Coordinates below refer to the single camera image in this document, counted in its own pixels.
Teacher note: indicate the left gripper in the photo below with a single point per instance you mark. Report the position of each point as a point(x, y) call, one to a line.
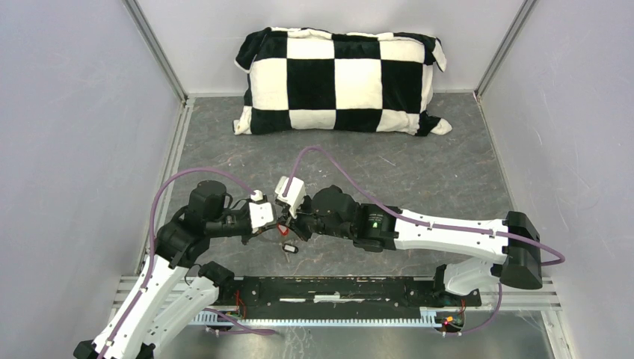
point(259, 231)

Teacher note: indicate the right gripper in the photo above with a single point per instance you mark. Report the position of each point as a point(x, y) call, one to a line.
point(295, 224)

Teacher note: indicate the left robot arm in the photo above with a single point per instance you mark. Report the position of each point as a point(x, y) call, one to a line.
point(144, 325)

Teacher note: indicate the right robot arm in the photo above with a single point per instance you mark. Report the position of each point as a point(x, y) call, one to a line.
point(501, 251)

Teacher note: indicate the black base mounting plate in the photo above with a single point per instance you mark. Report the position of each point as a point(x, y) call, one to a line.
point(338, 297)

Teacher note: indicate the black and white checkered pillow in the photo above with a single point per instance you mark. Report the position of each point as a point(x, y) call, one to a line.
point(306, 78)

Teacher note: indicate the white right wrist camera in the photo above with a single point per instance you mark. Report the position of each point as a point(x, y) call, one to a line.
point(289, 194)

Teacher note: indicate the white slotted cable duct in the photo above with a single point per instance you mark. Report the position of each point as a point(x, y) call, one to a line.
point(426, 319)

